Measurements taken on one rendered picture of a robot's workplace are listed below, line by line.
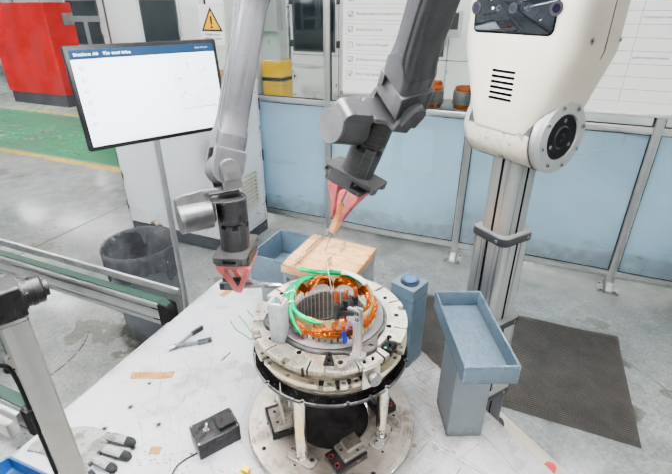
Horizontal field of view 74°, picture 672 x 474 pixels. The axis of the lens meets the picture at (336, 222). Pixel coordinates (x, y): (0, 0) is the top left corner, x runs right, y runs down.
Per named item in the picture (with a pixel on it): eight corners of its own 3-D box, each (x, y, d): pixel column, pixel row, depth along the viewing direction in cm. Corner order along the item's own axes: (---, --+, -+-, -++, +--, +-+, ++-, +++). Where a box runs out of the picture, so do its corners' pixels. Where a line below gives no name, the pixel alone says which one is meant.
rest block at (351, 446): (333, 449, 96) (333, 442, 95) (354, 437, 98) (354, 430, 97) (344, 464, 93) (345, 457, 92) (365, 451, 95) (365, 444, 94)
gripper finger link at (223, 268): (218, 297, 88) (213, 257, 84) (229, 278, 94) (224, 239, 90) (252, 299, 88) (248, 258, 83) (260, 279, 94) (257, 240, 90)
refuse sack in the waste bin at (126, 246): (97, 307, 239) (80, 251, 224) (149, 271, 271) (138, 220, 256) (152, 325, 226) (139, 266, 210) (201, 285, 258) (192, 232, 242)
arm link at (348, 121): (431, 111, 67) (404, 72, 71) (379, 101, 60) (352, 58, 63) (384, 162, 75) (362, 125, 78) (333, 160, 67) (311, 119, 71)
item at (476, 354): (497, 465, 96) (521, 366, 84) (448, 466, 96) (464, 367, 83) (464, 379, 119) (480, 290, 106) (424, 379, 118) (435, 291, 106)
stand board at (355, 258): (280, 271, 118) (280, 264, 117) (314, 240, 133) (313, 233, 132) (349, 290, 110) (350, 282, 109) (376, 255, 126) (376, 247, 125)
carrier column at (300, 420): (294, 460, 95) (290, 389, 86) (299, 451, 97) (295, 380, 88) (305, 464, 94) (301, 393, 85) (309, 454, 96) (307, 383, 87)
